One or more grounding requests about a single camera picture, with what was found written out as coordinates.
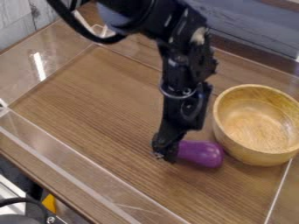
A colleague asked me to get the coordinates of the clear acrylic tray wall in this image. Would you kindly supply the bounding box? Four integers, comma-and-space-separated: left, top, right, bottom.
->
0, 103, 190, 224

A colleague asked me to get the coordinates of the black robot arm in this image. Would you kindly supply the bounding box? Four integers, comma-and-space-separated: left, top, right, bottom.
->
45, 0, 223, 167

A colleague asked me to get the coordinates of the black cable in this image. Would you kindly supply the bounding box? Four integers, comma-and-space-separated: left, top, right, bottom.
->
0, 197, 51, 224

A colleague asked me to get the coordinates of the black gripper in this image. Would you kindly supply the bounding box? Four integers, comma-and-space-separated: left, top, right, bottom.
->
151, 82, 212, 164

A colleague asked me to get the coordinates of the clear acrylic corner bracket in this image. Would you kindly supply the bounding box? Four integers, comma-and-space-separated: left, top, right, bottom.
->
71, 10, 122, 45

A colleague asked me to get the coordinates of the yellow label on device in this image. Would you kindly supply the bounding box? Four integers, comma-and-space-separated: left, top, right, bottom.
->
41, 193, 58, 213

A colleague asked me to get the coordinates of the purple toy eggplant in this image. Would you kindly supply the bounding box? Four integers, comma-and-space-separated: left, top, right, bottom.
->
178, 140, 224, 168

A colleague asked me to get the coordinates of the brown wooden bowl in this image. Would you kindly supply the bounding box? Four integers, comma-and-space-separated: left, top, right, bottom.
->
212, 84, 299, 167

